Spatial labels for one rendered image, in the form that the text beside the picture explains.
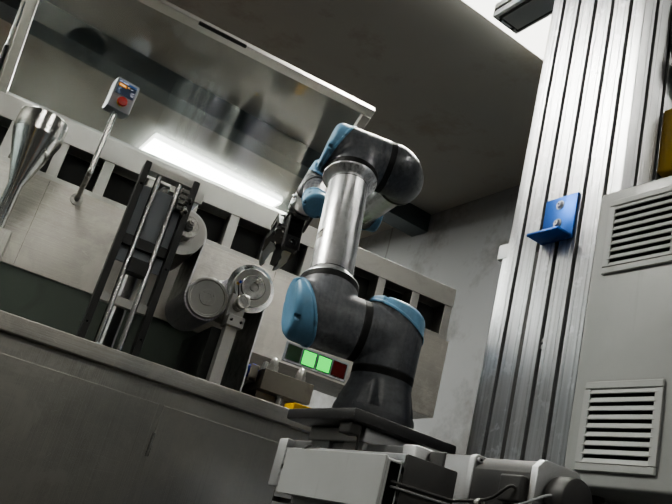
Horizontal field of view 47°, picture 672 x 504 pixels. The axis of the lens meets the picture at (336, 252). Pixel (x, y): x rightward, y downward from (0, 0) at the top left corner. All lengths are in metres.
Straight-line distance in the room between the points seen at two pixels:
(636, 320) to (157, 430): 1.17
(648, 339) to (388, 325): 0.47
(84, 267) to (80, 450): 0.81
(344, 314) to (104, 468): 0.77
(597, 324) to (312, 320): 0.48
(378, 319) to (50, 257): 1.38
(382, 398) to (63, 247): 1.44
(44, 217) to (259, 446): 1.05
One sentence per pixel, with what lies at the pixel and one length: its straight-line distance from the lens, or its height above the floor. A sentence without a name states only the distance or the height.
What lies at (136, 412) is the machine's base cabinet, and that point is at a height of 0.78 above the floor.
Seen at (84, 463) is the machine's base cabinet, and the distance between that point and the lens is 1.88.
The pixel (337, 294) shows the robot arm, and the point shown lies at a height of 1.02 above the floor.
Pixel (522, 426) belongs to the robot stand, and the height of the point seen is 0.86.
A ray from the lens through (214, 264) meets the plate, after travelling 2.63.
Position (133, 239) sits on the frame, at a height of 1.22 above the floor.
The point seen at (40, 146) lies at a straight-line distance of 2.33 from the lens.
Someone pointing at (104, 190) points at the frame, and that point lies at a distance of 2.61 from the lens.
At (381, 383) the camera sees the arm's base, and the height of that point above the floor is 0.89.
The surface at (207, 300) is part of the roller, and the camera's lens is 2.25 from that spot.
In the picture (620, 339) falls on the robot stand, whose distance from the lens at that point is 1.17.
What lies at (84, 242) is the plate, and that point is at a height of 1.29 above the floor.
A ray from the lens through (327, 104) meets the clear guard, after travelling 2.57.
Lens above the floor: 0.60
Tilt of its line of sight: 21 degrees up
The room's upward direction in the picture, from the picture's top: 15 degrees clockwise
